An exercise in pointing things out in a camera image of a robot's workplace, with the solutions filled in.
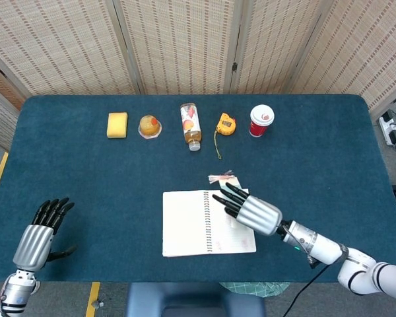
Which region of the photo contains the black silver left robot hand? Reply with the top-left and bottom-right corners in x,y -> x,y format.
12,197 -> 78,273

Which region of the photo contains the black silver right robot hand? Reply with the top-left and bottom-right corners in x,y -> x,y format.
212,182 -> 284,237

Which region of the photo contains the blue white tasselled bookmark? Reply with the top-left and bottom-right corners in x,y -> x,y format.
207,169 -> 250,199

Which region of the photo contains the blue padded robot base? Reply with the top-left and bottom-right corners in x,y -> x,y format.
125,282 -> 267,317

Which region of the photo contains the open spiral notebook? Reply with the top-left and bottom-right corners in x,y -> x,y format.
162,188 -> 257,258

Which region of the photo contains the green checked cloth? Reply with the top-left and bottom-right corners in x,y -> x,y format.
219,281 -> 290,299

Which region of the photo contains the blue table cloth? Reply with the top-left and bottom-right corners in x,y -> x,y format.
0,94 -> 396,283

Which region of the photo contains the red paper cup white lid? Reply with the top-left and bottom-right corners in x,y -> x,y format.
249,104 -> 275,138

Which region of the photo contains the yellow tape measure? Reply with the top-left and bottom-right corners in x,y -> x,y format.
213,112 -> 237,160

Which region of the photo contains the peach drink plastic bottle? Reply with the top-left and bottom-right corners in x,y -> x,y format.
180,102 -> 203,152

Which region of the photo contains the woven folding screen panel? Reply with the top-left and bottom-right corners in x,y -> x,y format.
110,0 -> 244,96
0,0 -> 145,100
0,44 -> 27,153
288,0 -> 396,113
229,0 -> 336,95

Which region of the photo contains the wrapped yellow pastry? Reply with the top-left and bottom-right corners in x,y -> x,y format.
137,114 -> 162,140

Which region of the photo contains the yellow sponge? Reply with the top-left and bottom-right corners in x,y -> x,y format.
106,112 -> 129,139

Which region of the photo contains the white power strip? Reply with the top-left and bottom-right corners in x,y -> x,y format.
378,110 -> 396,147

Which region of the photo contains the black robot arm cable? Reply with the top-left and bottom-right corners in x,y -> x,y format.
281,260 -> 331,317

